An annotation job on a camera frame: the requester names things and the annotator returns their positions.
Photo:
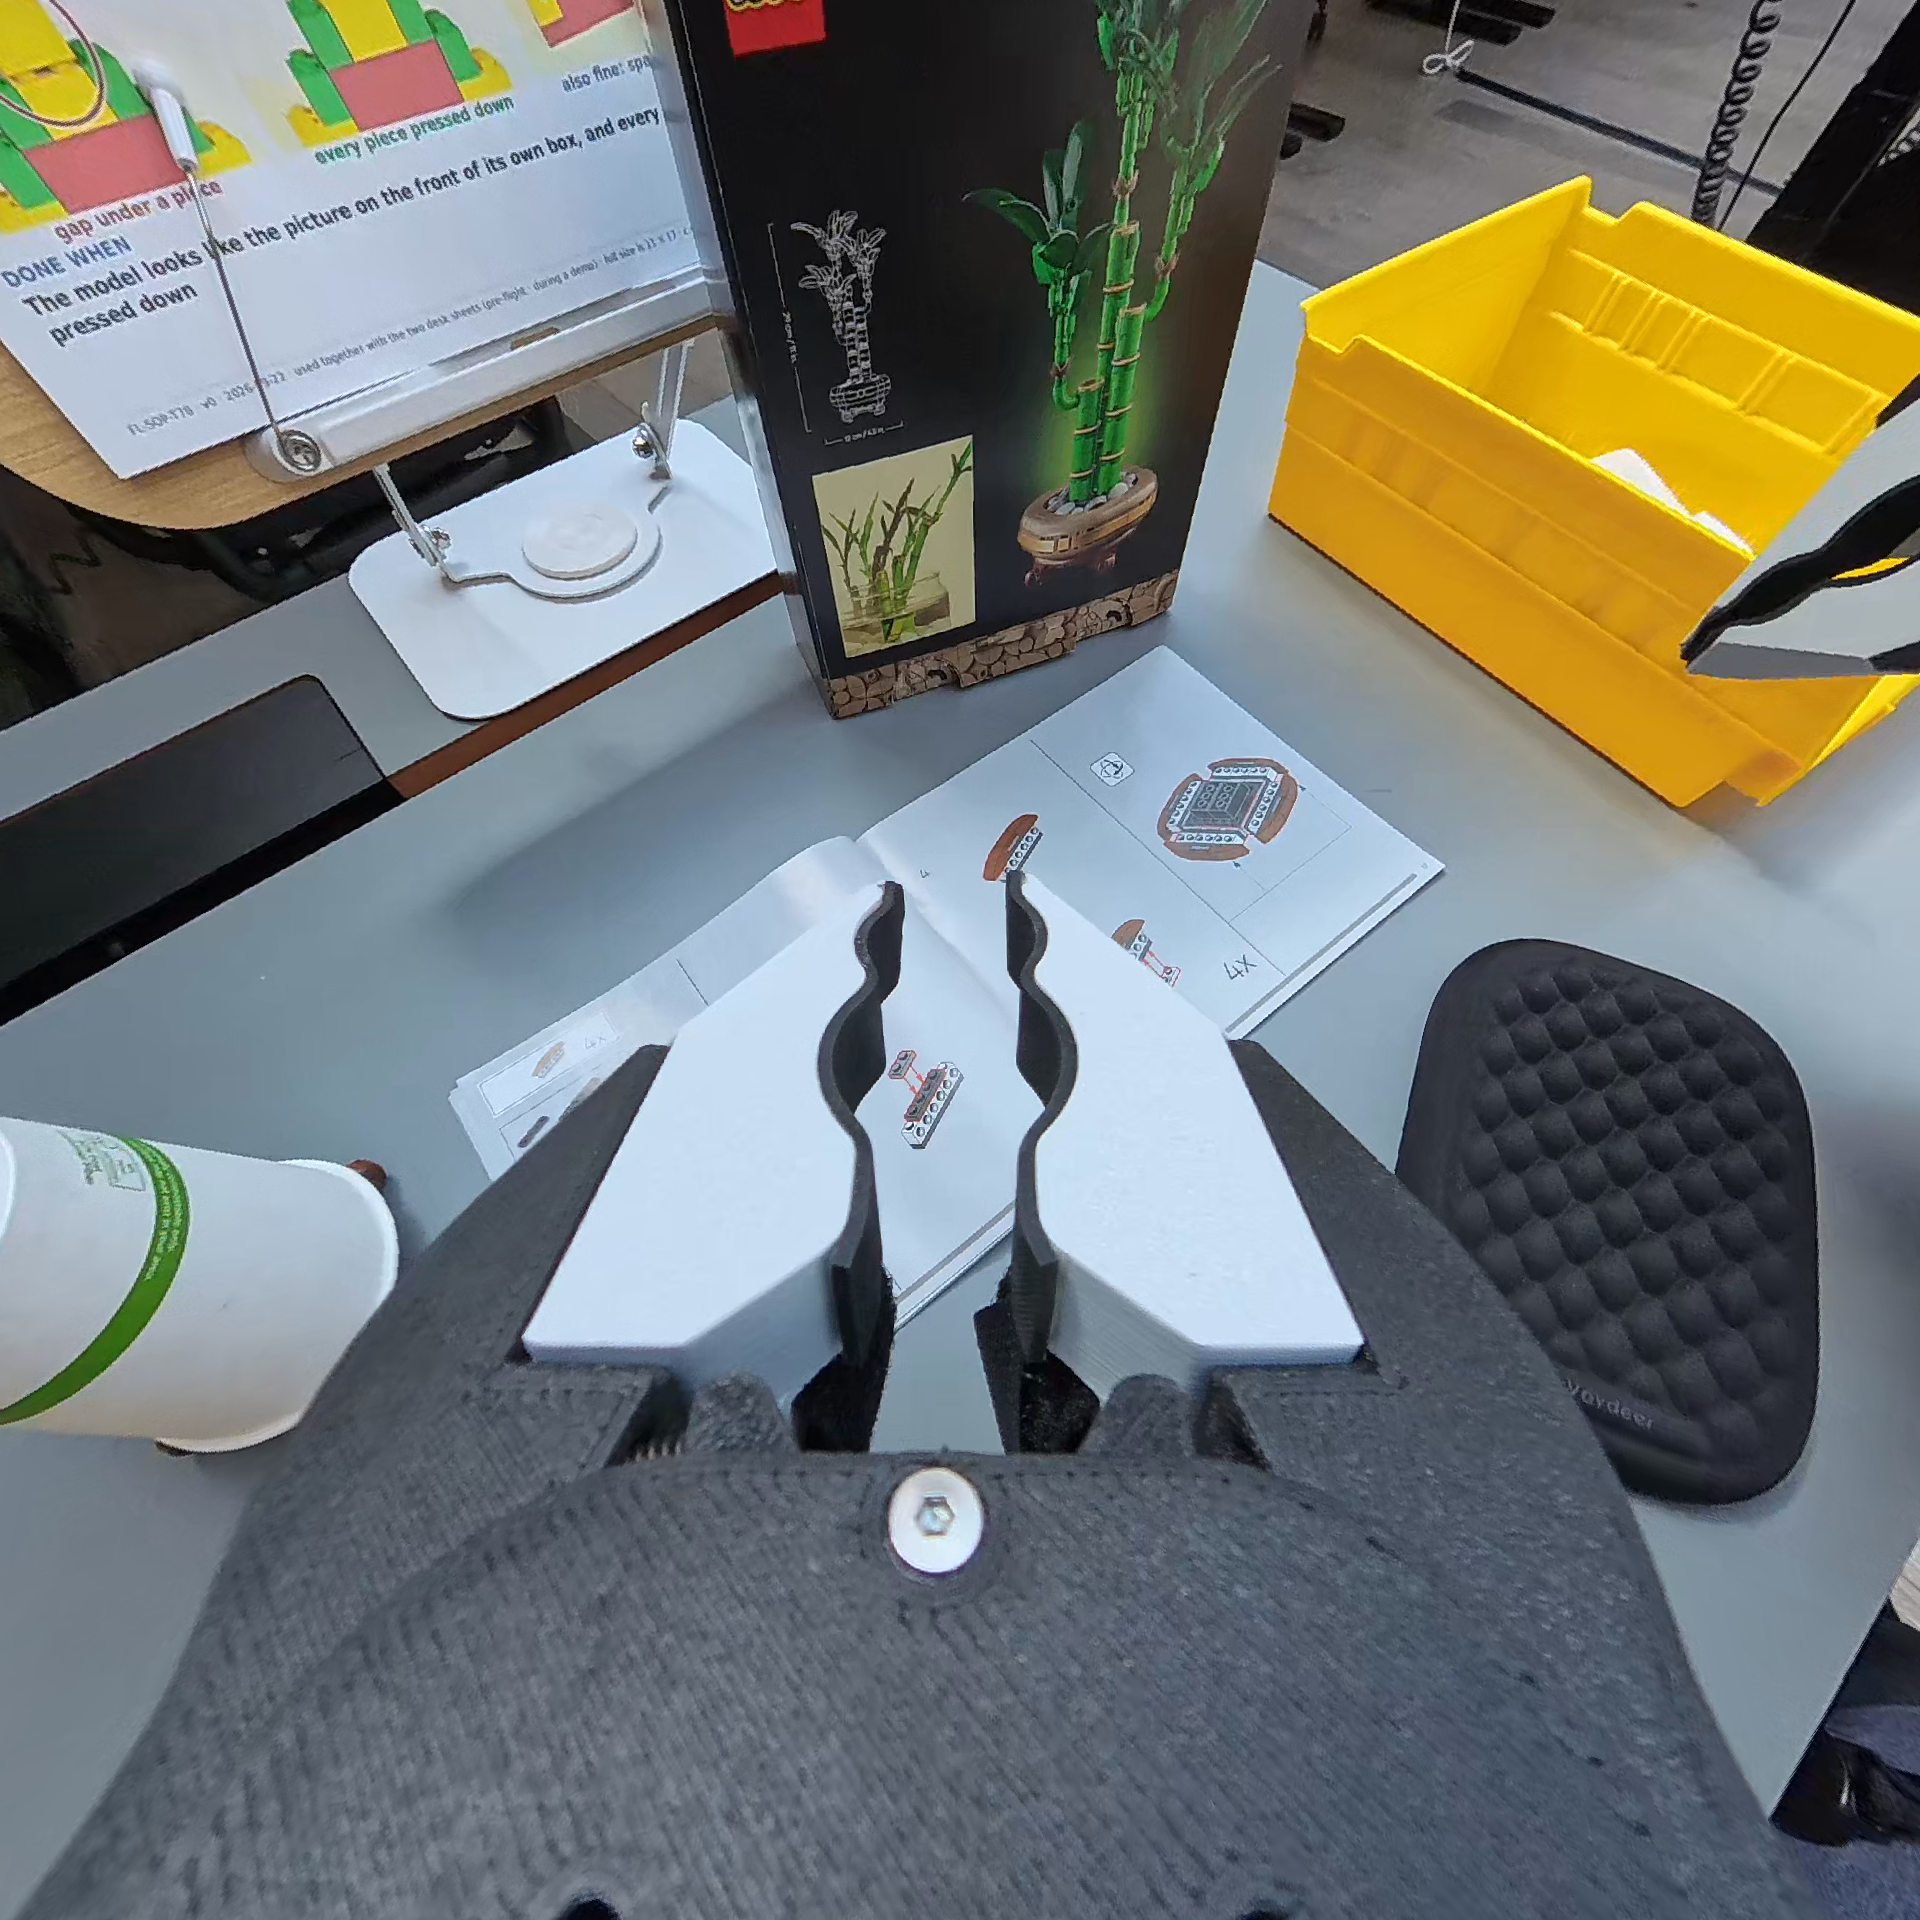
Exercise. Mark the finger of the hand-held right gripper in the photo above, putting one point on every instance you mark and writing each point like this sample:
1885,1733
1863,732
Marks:
1800,644
1853,487

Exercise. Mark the lego instruction booklet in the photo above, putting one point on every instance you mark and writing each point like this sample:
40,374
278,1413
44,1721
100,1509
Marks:
1289,902

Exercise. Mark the white instruction sheet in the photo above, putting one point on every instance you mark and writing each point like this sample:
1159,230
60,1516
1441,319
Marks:
376,270

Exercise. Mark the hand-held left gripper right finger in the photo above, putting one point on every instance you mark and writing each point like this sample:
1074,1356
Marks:
1184,1202

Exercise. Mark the white paper cup green stripe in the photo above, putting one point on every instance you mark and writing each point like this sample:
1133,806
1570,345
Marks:
224,1290

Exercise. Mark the black flat panel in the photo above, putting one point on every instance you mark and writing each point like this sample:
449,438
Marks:
165,839

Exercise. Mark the person's leg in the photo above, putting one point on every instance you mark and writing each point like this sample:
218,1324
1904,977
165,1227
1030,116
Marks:
1876,1725

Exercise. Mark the black textured wrist rest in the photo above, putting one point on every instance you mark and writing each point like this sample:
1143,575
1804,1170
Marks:
1622,1202

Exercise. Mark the yellow plastic bin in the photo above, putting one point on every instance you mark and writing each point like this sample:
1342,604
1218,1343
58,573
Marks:
1500,494

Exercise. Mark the wooden document stand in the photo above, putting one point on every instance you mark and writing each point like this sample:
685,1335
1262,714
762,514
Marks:
585,630

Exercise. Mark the black lego box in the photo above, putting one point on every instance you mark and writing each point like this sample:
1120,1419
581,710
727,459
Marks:
930,225

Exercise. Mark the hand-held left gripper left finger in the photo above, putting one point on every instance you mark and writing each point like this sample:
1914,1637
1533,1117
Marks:
704,1202

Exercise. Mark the white paper bag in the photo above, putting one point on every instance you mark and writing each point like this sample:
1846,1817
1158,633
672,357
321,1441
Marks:
1664,487

